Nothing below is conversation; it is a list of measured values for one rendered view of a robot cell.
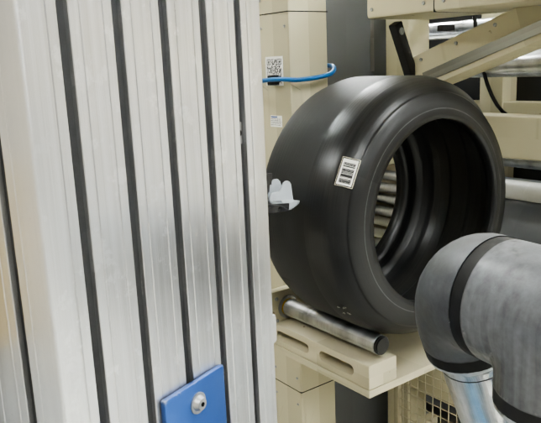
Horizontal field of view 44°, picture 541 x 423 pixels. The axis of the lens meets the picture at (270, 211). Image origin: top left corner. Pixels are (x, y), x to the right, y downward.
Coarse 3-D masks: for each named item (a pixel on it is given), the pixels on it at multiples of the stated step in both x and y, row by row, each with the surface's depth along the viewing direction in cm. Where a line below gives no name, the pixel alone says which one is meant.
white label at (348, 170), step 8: (344, 160) 133; (352, 160) 132; (360, 160) 132; (344, 168) 133; (352, 168) 132; (344, 176) 132; (352, 176) 132; (336, 184) 133; (344, 184) 132; (352, 184) 131
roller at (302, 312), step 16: (288, 304) 173; (304, 304) 171; (304, 320) 168; (320, 320) 163; (336, 320) 160; (336, 336) 159; (352, 336) 154; (368, 336) 151; (384, 336) 150; (384, 352) 150
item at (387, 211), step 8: (392, 168) 214; (384, 176) 204; (392, 176) 201; (384, 184) 204; (392, 184) 202; (384, 192) 213; (392, 192) 201; (376, 200) 209; (384, 200) 206; (392, 200) 203; (376, 208) 208; (384, 208) 206; (392, 208) 203; (376, 216) 211; (384, 216) 215; (376, 224) 213; (384, 224) 208; (376, 232) 209; (384, 232) 207; (376, 240) 212
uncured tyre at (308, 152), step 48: (336, 96) 147; (384, 96) 139; (432, 96) 142; (288, 144) 147; (336, 144) 136; (384, 144) 135; (432, 144) 179; (480, 144) 155; (336, 192) 134; (432, 192) 184; (480, 192) 172; (288, 240) 145; (336, 240) 135; (384, 240) 184; (432, 240) 182; (336, 288) 140; (384, 288) 141
